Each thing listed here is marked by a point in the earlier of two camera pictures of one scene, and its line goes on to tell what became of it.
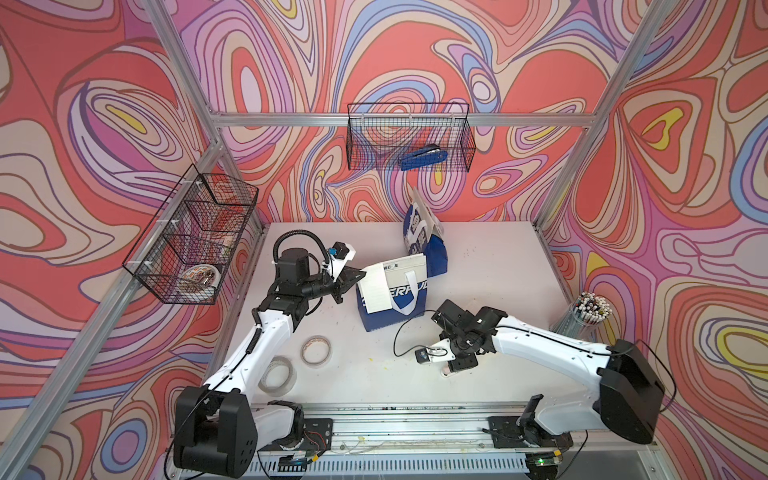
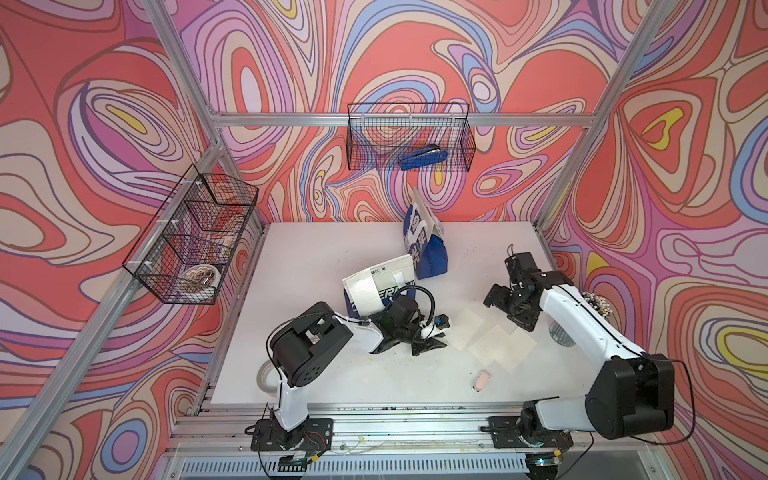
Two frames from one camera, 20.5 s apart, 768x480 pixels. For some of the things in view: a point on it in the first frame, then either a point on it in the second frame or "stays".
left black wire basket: x=187 y=253 stays
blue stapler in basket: x=429 y=156 stays
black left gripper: x=340 y=287 -> x=427 y=345
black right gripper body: x=465 y=357 -> x=520 y=311
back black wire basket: x=379 y=135 stays
